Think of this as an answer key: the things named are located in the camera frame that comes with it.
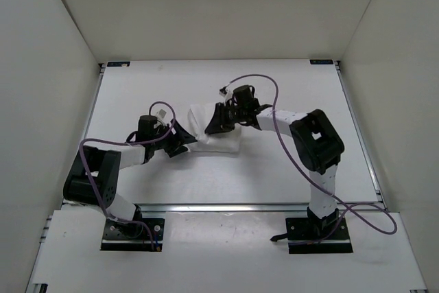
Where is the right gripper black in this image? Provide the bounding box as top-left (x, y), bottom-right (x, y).
top-left (204, 103), bottom-right (246, 135)

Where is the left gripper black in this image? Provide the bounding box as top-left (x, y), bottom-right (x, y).
top-left (152, 118), bottom-right (198, 158)

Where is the white pleated skirt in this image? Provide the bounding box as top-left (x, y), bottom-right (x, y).
top-left (185, 103), bottom-right (241, 154)

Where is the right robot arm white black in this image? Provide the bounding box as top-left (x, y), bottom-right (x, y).
top-left (204, 84), bottom-right (345, 239)

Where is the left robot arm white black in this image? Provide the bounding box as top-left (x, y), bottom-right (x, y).
top-left (63, 115), bottom-right (197, 237)

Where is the left blue corner label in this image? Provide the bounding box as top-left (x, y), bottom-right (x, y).
top-left (106, 61), bottom-right (130, 67)

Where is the blue corner label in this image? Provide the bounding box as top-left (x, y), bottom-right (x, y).
top-left (309, 59), bottom-right (333, 65)
top-left (106, 61), bottom-right (130, 67)

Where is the right blue corner label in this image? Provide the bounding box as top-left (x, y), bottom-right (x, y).
top-left (309, 59), bottom-right (333, 65)

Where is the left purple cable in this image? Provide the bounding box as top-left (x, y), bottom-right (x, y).
top-left (78, 101), bottom-right (178, 251)

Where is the purple cable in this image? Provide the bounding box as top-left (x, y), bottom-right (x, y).
top-left (226, 73), bottom-right (399, 236)
top-left (78, 101), bottom-right (178, 251)

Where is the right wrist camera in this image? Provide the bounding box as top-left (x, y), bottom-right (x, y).
top-left (219, 86), bottom-right (233, 101)

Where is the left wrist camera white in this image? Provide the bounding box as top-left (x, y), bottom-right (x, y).
top-left (156, 109), bottom-right (167, 119)

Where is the aluminium front table rail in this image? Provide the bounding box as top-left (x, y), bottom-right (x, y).
top-left (68, 202), bottom-right (385, 213)

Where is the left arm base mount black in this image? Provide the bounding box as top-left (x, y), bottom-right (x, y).
top-left (100, 214), bottom-right (165, 253)

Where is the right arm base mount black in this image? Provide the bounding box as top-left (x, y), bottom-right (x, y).
top-left (270, 208), bottom-right (353, 254)

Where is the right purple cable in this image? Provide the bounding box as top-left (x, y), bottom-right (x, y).
top-left (226, 73), bottom-right (399, 236)

